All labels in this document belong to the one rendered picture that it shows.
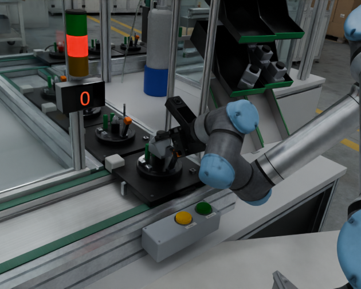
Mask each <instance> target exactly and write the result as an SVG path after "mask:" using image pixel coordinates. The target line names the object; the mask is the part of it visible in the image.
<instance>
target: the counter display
mask: <svg viewBox="0 0 361 289"><path fill-rule="evenodd" d="M89 85H93V107H88V108H83V109H79V110H77V106H76V88H77V87H84V86H89ZM61 96H62V111H63V114H68V113H71V112H77V111H82V110H88V109H91V108H96V107H102V106H105V81H98V82H94V83H87V84H80V85H73V86H68V87H61Z"/></svg>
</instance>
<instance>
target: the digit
mask: <svg viewBox="0 0 361 289"><path fill-rule="evenodd" d="M76 106H77V110H79V109H83V108H88V107H93V85H89V86H84V87H77V88H76Z"/></svg>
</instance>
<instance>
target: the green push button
mask: <svg viewBox="0 0 361 289"><path fill-rule="evenodd" d="M196 210H197V212H199V213H202V214H208V213H210V212H211V205H210V204H208V203H207V202H200V203H198V204H197V206H196Z"/></svg>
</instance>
